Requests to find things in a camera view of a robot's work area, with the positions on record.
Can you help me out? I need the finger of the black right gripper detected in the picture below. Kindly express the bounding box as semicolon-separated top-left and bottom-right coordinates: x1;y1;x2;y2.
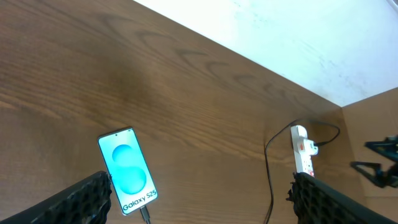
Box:
350;161;397;188
364;135;397;162

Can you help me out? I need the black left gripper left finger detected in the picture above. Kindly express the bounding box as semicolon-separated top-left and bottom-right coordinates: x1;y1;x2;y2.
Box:
1;171;112;224

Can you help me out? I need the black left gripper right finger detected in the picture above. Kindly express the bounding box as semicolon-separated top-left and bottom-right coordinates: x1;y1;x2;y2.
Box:
286;172;397;224

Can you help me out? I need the blue screen smartphone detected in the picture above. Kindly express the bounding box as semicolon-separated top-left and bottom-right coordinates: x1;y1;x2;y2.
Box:
97;128;159;215

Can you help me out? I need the black charger cable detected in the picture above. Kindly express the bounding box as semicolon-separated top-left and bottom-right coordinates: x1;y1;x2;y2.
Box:
139;119;341;224

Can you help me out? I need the white charger adapter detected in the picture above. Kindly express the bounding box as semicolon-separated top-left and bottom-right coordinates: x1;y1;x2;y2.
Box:
297;138;318;156

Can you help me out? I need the white power strip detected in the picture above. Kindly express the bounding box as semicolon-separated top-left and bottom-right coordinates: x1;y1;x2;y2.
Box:
290;125;318;177

